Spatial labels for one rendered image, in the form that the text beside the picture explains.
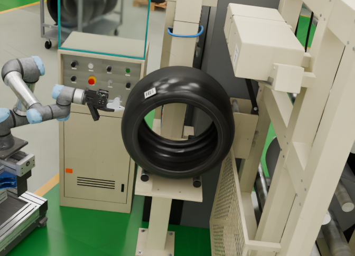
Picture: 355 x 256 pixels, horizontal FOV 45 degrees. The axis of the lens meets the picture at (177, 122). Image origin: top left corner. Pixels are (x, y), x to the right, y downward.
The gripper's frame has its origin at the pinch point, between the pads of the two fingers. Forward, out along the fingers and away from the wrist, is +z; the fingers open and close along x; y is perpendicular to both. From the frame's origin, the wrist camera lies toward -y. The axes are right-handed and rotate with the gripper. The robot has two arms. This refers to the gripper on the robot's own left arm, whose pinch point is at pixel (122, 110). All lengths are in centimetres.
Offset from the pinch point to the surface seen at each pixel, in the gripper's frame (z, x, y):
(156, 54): 16, 415, -118
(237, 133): 67, 20, -9
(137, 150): 12.0, -12.2, -14.0
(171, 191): 36, -7, -40
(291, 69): 60, -45, 56
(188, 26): 24, 26, 43
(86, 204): -15, 63, -121
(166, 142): 27.8, 15.9, -22.8
